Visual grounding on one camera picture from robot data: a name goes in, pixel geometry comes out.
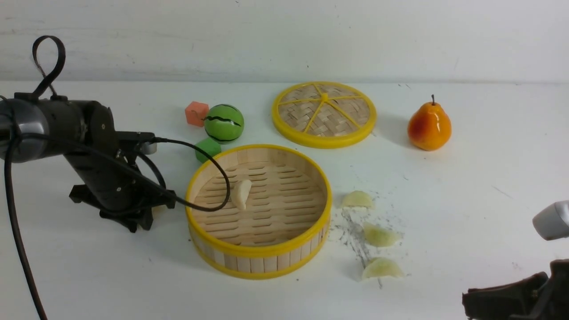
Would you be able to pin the orange toy pear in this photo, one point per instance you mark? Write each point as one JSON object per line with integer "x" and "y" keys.
{"x": 430, "y": 128}

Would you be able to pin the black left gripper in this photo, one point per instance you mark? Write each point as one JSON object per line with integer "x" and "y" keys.
{"x": 118, "y": 196}

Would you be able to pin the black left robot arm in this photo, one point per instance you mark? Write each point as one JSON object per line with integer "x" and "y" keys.
{"x": 83, "y": 132}

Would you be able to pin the yellow-rimmed bamboo steamer tray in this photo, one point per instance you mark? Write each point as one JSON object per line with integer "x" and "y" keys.
{"x": 287, "y": 216}

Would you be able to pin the green foam cube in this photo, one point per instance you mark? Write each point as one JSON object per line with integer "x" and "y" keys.
{"x": 209, "y": 146}

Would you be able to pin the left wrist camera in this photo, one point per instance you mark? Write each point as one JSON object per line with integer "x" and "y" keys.
{"x": 143, "y": 142}

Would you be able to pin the green toy watermelon ball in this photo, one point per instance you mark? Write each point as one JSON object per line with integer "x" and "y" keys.
{"x": 224, "y": 123}

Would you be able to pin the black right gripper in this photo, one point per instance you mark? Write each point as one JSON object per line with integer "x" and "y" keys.
{"x": 538, "y": 297}

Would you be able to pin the yellow-rimmed woven steamer lid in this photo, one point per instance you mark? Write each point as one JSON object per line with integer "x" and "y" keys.
{"x": 323, "y": 114}

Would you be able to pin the white dumpling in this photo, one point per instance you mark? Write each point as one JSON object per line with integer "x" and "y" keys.
{"x": 240, "y": 193}

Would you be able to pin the green dumpling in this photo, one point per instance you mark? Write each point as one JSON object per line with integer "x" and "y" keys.
{"x": 357, "y": 198}
{"x": 382, "y": 267}
{"x": 378, "y": 236}

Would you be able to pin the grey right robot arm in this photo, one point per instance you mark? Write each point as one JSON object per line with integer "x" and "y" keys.
{"x": 552, "y": 223}

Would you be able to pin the orange foam cube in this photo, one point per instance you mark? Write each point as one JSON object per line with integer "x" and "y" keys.
{"x": 196, "y": 113}

